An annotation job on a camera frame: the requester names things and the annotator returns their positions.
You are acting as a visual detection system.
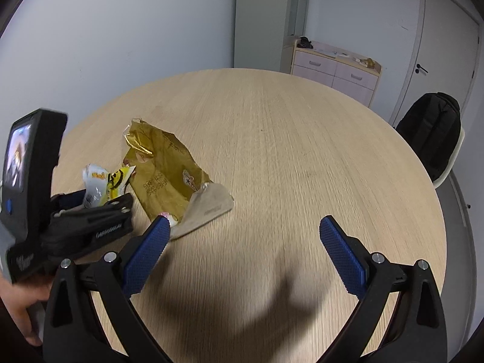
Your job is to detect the cream plastic chair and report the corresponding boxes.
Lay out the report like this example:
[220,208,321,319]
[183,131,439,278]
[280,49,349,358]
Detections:
[431,126,466,190]

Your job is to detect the yellow snack packet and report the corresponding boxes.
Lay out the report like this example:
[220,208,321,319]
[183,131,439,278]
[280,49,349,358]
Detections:
[82,162,137,208]

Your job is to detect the white door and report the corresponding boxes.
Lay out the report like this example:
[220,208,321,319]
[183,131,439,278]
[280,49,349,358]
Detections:
[389,0,481,129]

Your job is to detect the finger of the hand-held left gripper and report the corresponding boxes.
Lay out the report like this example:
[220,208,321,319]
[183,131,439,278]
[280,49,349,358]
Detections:
[50,190,87,213]
[51,192,135,221]

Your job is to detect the pink drawer chest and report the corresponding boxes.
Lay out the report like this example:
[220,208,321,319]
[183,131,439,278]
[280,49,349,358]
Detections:
[290,36,382,106]

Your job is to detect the tall grey cabinet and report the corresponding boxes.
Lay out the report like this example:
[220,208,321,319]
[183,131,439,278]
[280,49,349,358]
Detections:
[233,0,312,74]

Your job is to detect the white papers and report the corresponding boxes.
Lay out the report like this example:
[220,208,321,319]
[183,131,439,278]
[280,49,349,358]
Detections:
[314,45,352,58]

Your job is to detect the black backpack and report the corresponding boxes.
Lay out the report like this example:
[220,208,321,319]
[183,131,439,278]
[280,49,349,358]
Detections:
[395,92,462,182]

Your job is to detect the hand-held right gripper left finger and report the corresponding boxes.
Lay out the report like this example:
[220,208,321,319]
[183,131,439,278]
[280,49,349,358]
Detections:
[43,215,172,363]

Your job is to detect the gold foil bag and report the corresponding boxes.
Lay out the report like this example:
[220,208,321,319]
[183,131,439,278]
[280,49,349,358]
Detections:
[123,118,214,224]

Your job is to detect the person's left hand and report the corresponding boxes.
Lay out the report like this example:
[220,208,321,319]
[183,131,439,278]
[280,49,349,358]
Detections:
[0,272,52,347]

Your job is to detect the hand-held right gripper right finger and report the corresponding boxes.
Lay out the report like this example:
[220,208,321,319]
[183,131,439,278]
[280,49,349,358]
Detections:
[319,215,449,363]

